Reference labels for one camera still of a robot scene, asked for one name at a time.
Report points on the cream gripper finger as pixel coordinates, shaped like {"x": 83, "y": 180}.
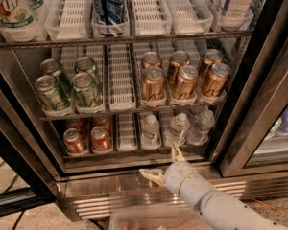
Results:
{"x": 154, "y": 175}
{"x": 176, "y": 153}

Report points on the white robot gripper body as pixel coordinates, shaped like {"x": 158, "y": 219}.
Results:
{"x": 178, "y": 177}

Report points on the clear water bottle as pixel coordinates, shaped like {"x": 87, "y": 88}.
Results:
{"x": 150, "y": 135}
{"x": 178, "y": 129}
{"x": 198, "y": 134}

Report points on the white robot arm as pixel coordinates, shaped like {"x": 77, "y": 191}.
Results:
{"x": 219, "y": 210}

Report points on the steel fridge bottom grille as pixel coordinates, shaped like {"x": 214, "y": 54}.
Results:
{"x": 99, "y": 195}

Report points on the glass fridge door right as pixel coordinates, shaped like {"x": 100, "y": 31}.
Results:
{"x": 257, "y": 98}

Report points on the white labelled bottle right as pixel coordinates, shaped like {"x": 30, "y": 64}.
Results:
{"x": 229, "y": 15}

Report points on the blue pepsi bottle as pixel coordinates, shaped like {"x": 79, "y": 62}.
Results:
{"x": 110, "y": 18}

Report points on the clear plastic food container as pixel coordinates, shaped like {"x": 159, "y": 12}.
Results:
{"x": 160, "y": 217}

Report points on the red soda can front right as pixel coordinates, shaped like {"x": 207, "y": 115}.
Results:
{"x": 100, "y": 142}

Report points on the red soda can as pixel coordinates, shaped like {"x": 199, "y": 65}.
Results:
{"x": 103, "y": 121}
{"x": 100, "y": 142}
{"x": 75, "y": 123}
{"x": 74, "y": 141}

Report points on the gold soda can front left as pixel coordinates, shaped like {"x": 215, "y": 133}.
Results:
{"x": 152, "y": 84}

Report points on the gold soda can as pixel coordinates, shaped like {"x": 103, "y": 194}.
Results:
{"x": 176, "y": 61}
{"x": 208, "y": 58}
{"x": 152, "y": 84}
{"x": 151, "y": 59}
{"x": 215, "y": 80}
{"x": 187, "y": 77}

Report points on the gold soda can front middle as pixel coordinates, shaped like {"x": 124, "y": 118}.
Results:
{"x": 187, "y": 77}

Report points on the red soda can back right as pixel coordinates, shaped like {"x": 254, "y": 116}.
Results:
{"x": 103, "y": 121}

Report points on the gold soda can front right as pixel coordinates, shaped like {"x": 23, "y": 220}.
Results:
{"x": 215, "y": 80}

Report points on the red soda can front left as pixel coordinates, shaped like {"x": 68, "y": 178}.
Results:
{"x": 74, "y": 141}

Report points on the red soda can back left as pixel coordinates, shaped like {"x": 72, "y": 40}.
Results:
{"x": 75, "y": 123}

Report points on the gold soda can back middle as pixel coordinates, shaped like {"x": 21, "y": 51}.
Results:
{"x": 176, "y": 61}

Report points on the gold soda can back left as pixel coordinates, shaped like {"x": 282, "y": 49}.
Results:
{"x": 151, "y": 59}

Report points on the gold soda can back right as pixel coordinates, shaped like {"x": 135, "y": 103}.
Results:
{"x": 208, "y": 58}

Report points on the green soda can front right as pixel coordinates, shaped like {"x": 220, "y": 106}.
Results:
{"x": 86, "y": 90}

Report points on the green soda can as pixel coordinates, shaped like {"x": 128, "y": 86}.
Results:
{"x": 55, "y": 68}
{"x": 51, "y": 94}
{"x": 86, "y": 90}
{"x": 87, "y": 64}

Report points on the green soda can front left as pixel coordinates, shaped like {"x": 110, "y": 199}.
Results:
{"x": 51, "y": 94}

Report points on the green soda can back right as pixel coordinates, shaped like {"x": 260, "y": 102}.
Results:
{"x": 87, "y": 64}

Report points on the green soda can back left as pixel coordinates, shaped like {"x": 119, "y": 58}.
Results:
{"x": 55, "y": 68}

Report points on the middle wire fridge shelf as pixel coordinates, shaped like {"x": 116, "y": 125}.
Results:
{"x": 127, "y": 111}

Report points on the wire fridge shelf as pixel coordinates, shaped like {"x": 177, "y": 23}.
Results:
{"x": 118, "y": 40}
{"x": 127, "y": 111}

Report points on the top wire fridge shelf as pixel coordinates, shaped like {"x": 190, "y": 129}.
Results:
{"x": 118, "y": 40}

